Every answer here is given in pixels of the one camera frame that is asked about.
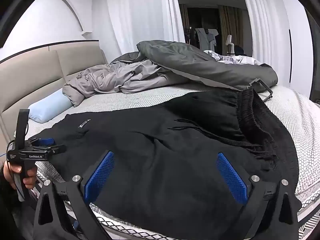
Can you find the dark grey duvet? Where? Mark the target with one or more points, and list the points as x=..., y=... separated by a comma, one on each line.
x=200, y=65

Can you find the person's left hand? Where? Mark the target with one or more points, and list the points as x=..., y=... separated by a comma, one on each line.
x=31, y=177

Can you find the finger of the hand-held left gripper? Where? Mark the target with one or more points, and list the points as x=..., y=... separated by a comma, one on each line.
x=56, y=149
x=43, y=141

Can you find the beige curtain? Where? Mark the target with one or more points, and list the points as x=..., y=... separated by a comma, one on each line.
x=184, y=22
x=228, y=25

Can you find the light blue pillow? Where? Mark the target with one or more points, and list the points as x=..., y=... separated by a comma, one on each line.
x=47, y=107

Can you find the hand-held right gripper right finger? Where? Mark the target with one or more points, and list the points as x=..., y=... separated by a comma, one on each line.
x=231, y=177

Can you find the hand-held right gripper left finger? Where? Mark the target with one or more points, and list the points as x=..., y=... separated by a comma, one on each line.
x=100, y=175

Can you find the striped white bedding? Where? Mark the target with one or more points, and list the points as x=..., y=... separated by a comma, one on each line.
x=235, y=60

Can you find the black pants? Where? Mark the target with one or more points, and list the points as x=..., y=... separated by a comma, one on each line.
x=162, y=167

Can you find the hanging grey garment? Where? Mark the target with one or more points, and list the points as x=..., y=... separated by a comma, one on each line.
x=202, y=38

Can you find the bed with white patterned mattress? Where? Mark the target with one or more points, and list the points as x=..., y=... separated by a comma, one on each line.
x=287, y=120

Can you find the dark glass partition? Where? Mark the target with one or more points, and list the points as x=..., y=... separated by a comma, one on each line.
x=313, y=55

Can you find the hanging white garment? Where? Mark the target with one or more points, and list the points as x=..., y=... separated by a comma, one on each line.
x=212, y=38

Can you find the beige padded headboard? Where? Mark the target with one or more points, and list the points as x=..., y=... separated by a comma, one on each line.
x=37, y=75

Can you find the white stand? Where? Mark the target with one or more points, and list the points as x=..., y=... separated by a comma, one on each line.
x=230, y=43

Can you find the white curtain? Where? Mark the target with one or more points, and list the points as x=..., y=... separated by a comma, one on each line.
x=145, y=17
x=262, y=22

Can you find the person's left forearm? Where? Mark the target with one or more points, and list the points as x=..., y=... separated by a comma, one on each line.
x=10, y=210

